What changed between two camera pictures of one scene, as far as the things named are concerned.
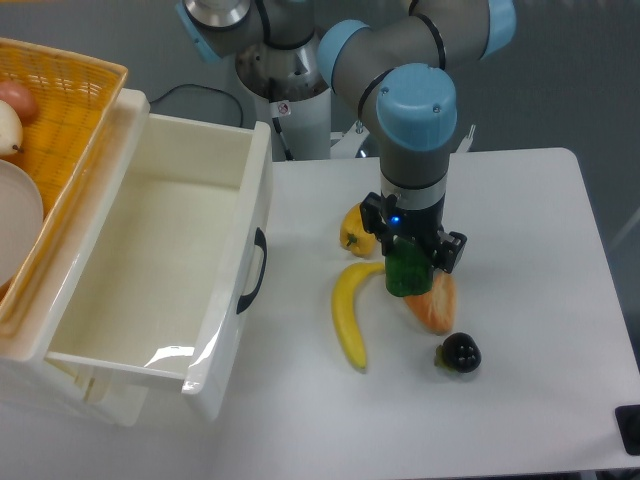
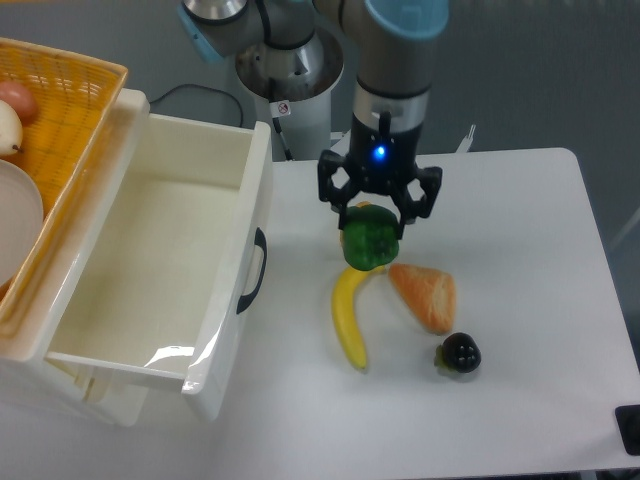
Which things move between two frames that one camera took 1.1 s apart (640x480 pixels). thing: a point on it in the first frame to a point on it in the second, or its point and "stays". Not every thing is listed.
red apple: (20, 98) stays
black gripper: (419, 216) to (382, 161)
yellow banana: (344, 308) stays
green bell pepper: (409, 269) to (370, 236)
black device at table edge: (628, 421) stays
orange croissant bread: (436, 308) stays
